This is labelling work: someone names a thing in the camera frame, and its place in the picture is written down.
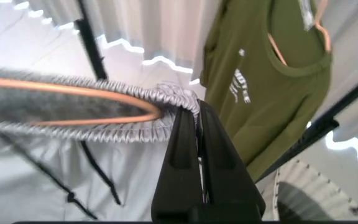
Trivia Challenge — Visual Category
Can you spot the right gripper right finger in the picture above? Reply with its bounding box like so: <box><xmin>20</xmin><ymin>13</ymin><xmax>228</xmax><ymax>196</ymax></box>
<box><xmin>196</xmin><ymin>99</ymin><xmax>267</xmax><ymax>222</ymax></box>

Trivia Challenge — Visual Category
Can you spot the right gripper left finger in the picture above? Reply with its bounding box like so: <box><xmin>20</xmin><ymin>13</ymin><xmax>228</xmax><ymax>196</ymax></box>
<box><xmin>150</xmin><ymin>107</ymin><xmax>205</xmax><ymax>222</ymax></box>

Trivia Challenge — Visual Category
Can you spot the green printed garment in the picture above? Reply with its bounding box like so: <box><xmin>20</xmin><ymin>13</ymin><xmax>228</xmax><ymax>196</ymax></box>
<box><xmin>198</xmin><ymin>0</ymin><xmax>334</xmax><ymax>182</ymax></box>

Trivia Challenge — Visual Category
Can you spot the pink clothes hanger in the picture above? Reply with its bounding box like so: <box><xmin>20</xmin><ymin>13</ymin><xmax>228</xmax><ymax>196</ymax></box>
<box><xmin>0</xmin><ymin>76</ymin><xmax>163</xmax><ymax>127</ymax></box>
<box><xmin>267</xmin><ymin>0</ymin><xmax>333</xmax><ymax>67</ymax></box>

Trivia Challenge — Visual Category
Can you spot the pale grey garment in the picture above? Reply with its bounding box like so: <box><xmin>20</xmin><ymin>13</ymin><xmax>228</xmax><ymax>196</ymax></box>
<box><xmin>0</xmin><ymin>66</ymin><xmax>202</xmax><ymax>222</ymax></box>

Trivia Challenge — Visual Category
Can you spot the white laundry basket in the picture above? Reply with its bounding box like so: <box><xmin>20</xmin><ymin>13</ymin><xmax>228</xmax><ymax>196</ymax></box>
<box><xmin>260</xmin><ymin>158</ymin><xmax>358</xmax><ymax>222</ymax></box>

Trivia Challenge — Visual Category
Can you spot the black clothes rack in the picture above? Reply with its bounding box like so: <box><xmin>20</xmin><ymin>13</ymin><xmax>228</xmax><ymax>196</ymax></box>
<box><xmin>74</xmin><ymin>0</ymin><xmax>358</xmax><ymax>184</ymax></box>

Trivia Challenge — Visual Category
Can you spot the white curtain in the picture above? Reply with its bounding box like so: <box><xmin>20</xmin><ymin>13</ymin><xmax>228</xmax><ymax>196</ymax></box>
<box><xmin>14</xmin><ymin>0</ymin><xmax>358</xmax><ymax>150</ymax></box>

